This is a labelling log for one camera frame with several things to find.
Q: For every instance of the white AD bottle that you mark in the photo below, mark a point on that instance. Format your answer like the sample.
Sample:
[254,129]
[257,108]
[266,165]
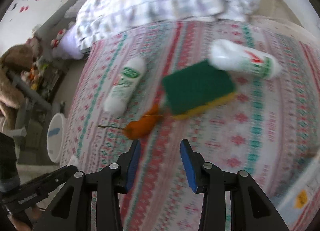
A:
[229,56]

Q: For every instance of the lavender pillow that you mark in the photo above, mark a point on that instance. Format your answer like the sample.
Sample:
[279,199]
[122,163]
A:
[67,48]

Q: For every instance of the green yellow sponge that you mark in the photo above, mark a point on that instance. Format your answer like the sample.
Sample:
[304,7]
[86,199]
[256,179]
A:
[197,88]

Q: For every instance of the white green-label bottle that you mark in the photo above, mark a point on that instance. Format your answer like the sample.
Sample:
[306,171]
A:
[128,79]

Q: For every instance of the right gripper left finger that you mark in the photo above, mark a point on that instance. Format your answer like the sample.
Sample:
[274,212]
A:
[117,178]

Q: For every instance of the patterned red green bedsheet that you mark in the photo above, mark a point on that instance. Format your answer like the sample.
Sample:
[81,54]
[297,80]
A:
[270,129]

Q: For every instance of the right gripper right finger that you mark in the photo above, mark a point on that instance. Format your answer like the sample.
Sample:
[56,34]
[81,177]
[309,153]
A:
[207,179]

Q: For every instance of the plaid white purple quilt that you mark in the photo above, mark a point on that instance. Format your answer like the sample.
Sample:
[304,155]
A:
[100,19]

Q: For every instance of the orange peel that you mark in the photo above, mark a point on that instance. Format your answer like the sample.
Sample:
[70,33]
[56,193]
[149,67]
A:
[143,127]

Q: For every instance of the light blue tissue pack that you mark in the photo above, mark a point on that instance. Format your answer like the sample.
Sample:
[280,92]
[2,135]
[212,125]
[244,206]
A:
[299,204]

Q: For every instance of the brown plush teddy bear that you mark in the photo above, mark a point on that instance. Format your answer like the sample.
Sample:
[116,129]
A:
[17,59]

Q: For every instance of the white plastic trash bin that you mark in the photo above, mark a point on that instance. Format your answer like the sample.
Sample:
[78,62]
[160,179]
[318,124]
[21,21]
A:
[55,137]

